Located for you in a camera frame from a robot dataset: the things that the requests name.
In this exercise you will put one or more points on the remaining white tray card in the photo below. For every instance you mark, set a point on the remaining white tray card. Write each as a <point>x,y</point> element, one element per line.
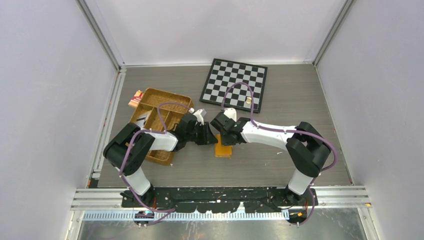
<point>142,120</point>

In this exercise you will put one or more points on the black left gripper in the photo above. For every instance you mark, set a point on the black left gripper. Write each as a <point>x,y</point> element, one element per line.
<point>207,137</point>

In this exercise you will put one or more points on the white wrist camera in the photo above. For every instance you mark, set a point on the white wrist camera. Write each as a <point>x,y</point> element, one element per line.
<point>230,113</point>
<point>200,114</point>

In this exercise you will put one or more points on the aluminium slotted rail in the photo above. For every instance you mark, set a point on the aluminium slotted rail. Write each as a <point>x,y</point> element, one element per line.
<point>149,216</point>

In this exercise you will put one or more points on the orange leather card holder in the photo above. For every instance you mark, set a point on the orange leather card holder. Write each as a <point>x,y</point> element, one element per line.
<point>222,151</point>

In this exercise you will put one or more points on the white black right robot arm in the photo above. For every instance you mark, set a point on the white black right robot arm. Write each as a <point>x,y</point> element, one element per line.
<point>308,150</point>

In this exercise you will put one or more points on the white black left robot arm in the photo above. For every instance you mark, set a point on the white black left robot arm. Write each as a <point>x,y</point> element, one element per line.
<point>129,148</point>

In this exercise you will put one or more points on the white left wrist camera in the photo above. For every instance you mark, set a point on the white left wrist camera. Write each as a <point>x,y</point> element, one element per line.
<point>200,114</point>

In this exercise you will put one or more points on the black white chessboard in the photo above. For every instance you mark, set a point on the black white chessboard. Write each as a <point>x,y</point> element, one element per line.
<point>230,82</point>

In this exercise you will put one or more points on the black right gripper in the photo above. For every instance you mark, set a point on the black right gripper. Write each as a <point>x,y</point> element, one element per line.
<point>225,142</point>

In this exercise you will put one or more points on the woven rattan divided tray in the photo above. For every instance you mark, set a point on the woven rattan divided tray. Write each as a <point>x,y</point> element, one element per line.
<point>167,108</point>

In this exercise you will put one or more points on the red playing card box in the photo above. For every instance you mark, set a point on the red playing card box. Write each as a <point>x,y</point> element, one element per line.
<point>135,100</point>

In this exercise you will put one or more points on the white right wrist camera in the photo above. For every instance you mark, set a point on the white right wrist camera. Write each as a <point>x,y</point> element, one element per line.
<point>230,113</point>

